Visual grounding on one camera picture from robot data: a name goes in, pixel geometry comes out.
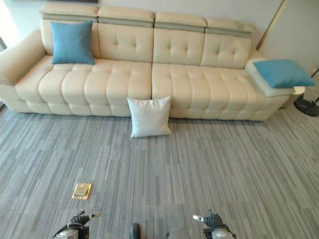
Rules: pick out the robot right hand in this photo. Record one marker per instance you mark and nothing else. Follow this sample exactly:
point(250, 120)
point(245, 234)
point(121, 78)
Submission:
point(211, 219)

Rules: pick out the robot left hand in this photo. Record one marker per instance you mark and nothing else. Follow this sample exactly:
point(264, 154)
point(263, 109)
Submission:
point(81, 219)

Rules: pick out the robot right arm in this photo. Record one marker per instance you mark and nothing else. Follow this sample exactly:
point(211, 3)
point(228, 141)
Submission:
point(220, 233)

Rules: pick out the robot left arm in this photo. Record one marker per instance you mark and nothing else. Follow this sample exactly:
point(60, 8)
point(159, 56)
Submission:
point(66, 232)

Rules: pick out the cream leather sofa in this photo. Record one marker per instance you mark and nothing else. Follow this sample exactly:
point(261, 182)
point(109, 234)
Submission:
point(129, 79)

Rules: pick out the brass floor socket box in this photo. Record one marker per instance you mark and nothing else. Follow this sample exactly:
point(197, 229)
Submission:
point(82, 191)

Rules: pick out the robot silver leg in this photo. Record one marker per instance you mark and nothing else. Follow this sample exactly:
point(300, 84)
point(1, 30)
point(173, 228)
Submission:
point(179, 234)

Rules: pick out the robot dark foot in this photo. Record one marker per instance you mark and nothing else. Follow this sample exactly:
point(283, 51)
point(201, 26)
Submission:
point(135, 231)

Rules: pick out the white square cushion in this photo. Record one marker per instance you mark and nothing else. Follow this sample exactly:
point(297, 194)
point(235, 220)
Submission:
point(149, 117)

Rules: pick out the floor lamp black base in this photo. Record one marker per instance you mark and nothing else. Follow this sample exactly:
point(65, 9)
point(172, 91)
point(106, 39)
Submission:
point(307, 105)

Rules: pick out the blue square cushion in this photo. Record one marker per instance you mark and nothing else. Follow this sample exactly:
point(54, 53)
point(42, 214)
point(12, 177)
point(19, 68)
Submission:
point(281, 72)
point(71, 42)

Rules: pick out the gold floor lamp pole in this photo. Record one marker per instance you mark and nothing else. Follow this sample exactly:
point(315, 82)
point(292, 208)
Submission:
point(272, 25)

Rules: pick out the dark picture frame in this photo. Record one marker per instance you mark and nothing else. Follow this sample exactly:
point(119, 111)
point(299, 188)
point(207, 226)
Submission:
point(79, 1)

